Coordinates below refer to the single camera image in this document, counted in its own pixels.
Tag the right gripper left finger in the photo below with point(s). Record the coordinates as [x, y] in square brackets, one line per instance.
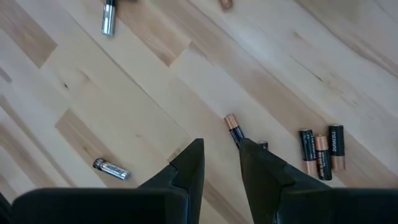
[189, 168]

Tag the silver black battery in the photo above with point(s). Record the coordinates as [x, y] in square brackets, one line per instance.
[111, 170]
[109, 18]

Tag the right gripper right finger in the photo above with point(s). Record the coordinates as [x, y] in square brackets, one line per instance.
[261, 174]

